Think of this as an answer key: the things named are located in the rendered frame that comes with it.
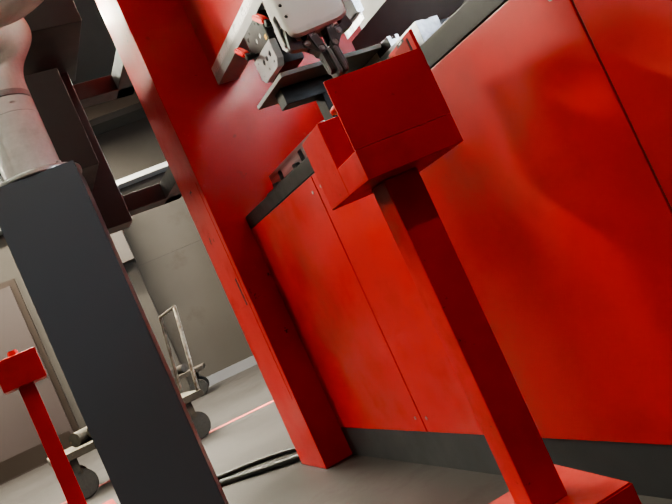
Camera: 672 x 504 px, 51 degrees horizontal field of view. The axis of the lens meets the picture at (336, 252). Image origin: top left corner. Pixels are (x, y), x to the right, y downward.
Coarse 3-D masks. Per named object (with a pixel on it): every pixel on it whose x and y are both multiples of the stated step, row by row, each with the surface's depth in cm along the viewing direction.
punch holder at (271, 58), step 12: (264, 12) 200; (252, 24) 204; (252, 36) 207; (252, 48) 210; (264, 48) 203; (276, 48) 199; (264, 60) 206; (276, 60) 199; (288, 60) 200; (300, 60) 204; (264, 72) 209; (276, 72) 205
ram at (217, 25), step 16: (192, 0) 236; (208, 0) 225; (224, 0) 215; (240, 0) 206; (256, 0) 197; (192, 16) 241; (208, 16) 230; (224, 16) 219; (208, 32) 235; (224, 32) 224; (240, 32) 214; (208, 48) 240; (224, 64) 233; (240, 64) 235; (224, 80) 243
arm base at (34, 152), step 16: (16, 96) 147; (0, 112) 145; (16, 112) 146; (32, 112) 149; (0, 128) 145; (16, 128) 145; (32, 128) 147; (0, 144) 145; (16, 144) 145; (32, 144) 146; (48, 144) 149; (0, 160) 146; (16, 160) 144; (32, 160) 145; (48, 160) 147; (0, 176) 147; (16, 176) 141
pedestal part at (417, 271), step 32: (384, 192) 106; (416, 192) 106; (416, 224) 105; (416, 256) 105; (448, 256) 105; (448, 288) 105; (448, 320) 104; (480, 320) 105; (448, 352) 108; (480, 352) 104; (480, 384) 103; (512, 384) 105; (480, 416) 107; (512, 416) 104; (512, 448) 103; (544, 448) 105; (512, 480) 106; (544, 480) 104
